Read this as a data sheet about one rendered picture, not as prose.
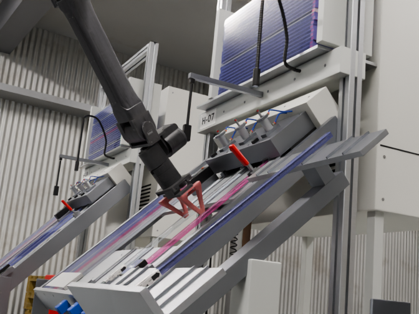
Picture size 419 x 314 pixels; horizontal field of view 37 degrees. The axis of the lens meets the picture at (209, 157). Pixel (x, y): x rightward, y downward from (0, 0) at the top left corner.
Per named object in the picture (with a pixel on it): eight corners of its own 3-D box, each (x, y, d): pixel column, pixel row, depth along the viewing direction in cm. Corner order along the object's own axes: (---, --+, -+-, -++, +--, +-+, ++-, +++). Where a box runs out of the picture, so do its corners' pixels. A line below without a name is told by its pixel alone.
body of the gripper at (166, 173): (177, 184, 159) (160, 160, 158) (194, 179, 150) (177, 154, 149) (158, 199, 156) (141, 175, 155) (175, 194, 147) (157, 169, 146)
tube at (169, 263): (121, 308, 92) (117, 302, 91) (118, 308, 93) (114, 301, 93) (333, 136, 116) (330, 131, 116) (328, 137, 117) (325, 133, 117)
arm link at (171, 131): (119, 129, 152) (139, 125, 145) (150, 107, 158) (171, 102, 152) (142, 171, 155) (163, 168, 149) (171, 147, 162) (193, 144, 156)
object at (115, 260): (123, 313, 123) (115, 300, 122) (45, 299, 180) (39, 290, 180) (192, 254, 132) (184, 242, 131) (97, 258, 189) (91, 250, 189)
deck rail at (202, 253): (130, 329, 121) (111, 303, 120) (126, 328, 123) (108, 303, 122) (348, 136, 154) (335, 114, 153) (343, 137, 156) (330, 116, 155)
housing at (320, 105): (335, 149, 154) (305, 101, 152) (236, 175, 197) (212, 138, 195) (355, 132, 158) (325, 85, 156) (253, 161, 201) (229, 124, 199)
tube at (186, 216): (100, 290, 140) (98, 286, 140) (98, 290, 141) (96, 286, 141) (251, 167, 164) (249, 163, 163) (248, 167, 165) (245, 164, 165)
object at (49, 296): (126, 328, 123) (105, 299, 122) (47, 309, 180) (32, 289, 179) (131, 324, 123) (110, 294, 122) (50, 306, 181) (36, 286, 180)
